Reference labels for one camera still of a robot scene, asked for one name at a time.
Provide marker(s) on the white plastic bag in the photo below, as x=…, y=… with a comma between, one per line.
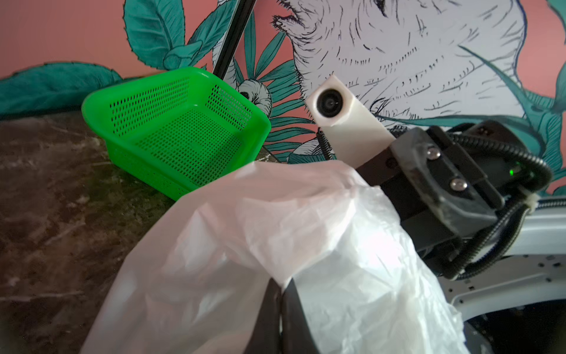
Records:
x=195, y=282

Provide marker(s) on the black right frame post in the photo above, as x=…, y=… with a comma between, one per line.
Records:
x=224, y=50

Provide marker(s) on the green plastic mesh basket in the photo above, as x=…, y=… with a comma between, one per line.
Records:
x=177, y=131

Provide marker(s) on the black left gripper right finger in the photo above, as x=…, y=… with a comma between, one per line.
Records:
x=296, y=336

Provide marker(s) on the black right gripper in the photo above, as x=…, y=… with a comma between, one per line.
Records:
x=444, y=193

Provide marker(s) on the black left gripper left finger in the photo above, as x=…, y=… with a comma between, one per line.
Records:
x=265, y=338

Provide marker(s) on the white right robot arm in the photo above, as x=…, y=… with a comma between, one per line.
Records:
x=521, y=259

